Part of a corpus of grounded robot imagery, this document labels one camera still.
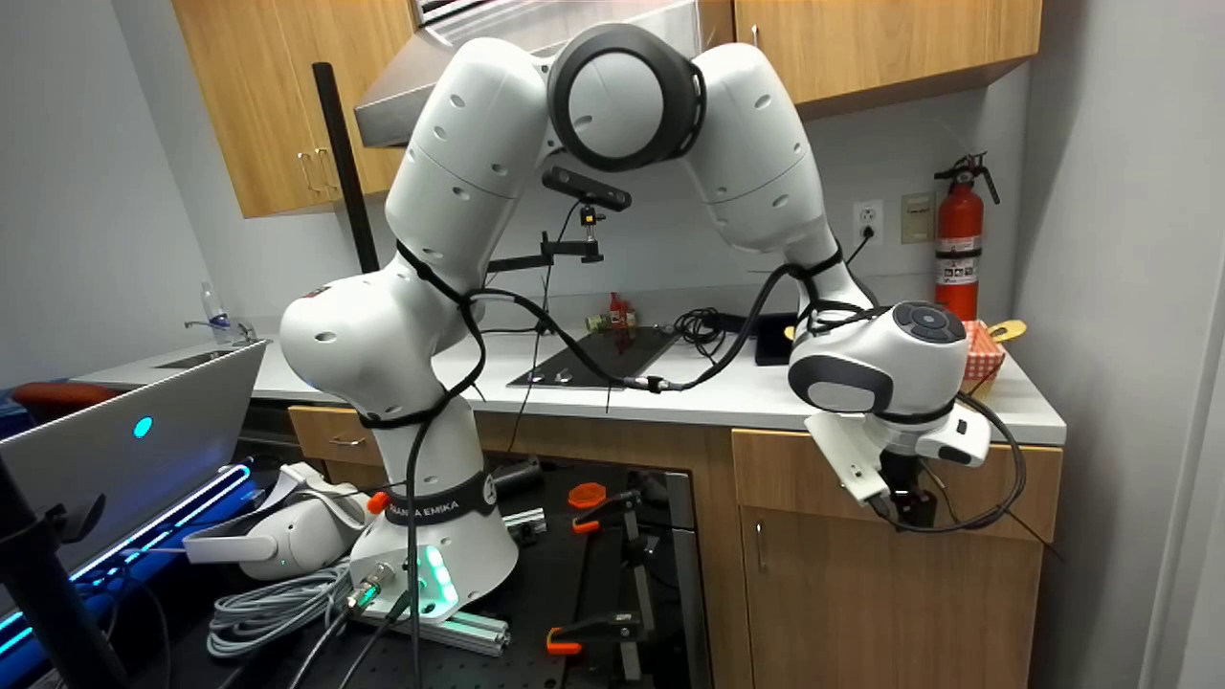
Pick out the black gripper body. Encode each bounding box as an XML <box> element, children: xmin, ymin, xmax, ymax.
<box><xmin>873</xmin><ymin>447</ymin><xmax>946</xmax><ymax>513</ymax></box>

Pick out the wooden cupboard drawer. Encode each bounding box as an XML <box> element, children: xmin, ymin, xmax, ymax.
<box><xmin>729</xmin><ymin>428</ymin><xmax>1070</xmax><ymax>546</ymax></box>

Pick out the wooden cupboard door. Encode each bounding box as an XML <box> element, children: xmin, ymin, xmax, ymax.
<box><xmin>734</xmin><ymin>504</ymin><xmax>1049</xmax><ymax>689</ymax></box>

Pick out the small wooden cabinet drawer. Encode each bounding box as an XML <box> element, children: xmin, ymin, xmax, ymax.
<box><xmin>285</xmin><ymin>401</ymin><xmax>386</xmax><ymax>472</ymax></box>

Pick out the red toy box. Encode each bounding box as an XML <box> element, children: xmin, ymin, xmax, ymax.
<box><xmin>963</xmin><ymin>317</ymin><xmax>1012</xmax><ymax>397</ymax></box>

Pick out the black box on counter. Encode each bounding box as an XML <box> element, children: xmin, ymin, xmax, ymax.
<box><xmin>752</xmin><ymin>309</ymin><xmax>801</xmax><ymax>370</ymax></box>

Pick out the red fire extinguisher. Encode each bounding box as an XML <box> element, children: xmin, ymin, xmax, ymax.
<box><xmin>931</xmin><ymin>151</ymin><xmax>1005</xmax><ymax>326</ymax></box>

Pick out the orange black clamp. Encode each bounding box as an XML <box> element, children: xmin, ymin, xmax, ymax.
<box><xmin>544</xmin><ymin>610</ymin><xmax>645</xmax><ymax>666</ymax></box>
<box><xmin>567</xmin><ymin>480</ymin><xmax>665</xmax><ymax>539</ymax></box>

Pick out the small red figurine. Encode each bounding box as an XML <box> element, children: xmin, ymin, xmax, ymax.
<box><xmin>599</xmin><ymin>291</ymin><xmax>645</xmax><ymax>340</ymax></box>

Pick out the black cooktop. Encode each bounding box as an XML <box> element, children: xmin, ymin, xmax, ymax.
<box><xmin>505</xmin><ymin>322</ymin><xmax>681</xmax><ymax>396</ymax></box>

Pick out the white power strip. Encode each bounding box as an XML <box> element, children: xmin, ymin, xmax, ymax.
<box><xmin>355</xmin><ymin>571</ymin><xmax>513</xmax><ymax>664</ymax></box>

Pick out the white VR headset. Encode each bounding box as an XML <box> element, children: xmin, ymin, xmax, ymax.
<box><xmin>183</xmin><ymin>458</ymin><xmax>377</xmax><ymax>587</ymax></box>

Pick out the black vertical pole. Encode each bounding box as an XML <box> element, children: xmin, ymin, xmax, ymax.
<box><xmin>312</xmin><ymin>58</ymin><xmax>382</xmax><ymax>276</ymax></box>

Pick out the grey laptop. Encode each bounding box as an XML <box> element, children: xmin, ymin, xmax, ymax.
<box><xmin>0</xmin><ymin>340</ymin><xmax>271</xmax><ymax>578</ymax></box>

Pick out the black tripod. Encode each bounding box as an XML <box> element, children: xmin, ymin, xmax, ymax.
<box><xmin>0</xmin><ymin>456</ymin><xmax>129</xmax><ymax>689</ymax></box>

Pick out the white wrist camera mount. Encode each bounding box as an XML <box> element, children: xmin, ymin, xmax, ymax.
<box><xmin>804</xmin><ymin>412</ymin><xmax>895</xmax><ymax>511</ymax></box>

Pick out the beige wall switch plate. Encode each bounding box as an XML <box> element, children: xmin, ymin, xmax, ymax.
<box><xmin>895</xmin><ymin>186</ymin><xmax>940</xmax><ymax>246</ymax></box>

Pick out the white wall outlet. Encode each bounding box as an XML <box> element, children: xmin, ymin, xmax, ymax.
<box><xmin>849</xmin><ymin>199</ymin><xmax>887</xmax><ymax>246</ymax></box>

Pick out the black camera stand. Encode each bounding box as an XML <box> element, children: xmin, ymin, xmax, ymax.
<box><xmin>482</xmin><ymin>203</ymin><xmax>610</xmax><ymax>386</ymax></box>

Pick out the black stereo camera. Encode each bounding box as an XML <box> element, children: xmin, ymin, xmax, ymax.
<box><xmin>539</xmin><ymin>166</ymin><xmax>635</xmax><ymax>216</ymax></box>

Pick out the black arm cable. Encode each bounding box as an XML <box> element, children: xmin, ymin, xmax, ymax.
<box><xmin>381</xmin><ymin>234</ymin><xmax>1034</xmax><ymax>689</ymax></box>

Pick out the grey cable bundle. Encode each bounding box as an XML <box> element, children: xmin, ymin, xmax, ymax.
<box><xmin>203</xmin><ymin>567</ymin><xmax>355</xmax><ymax>664</ymax></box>

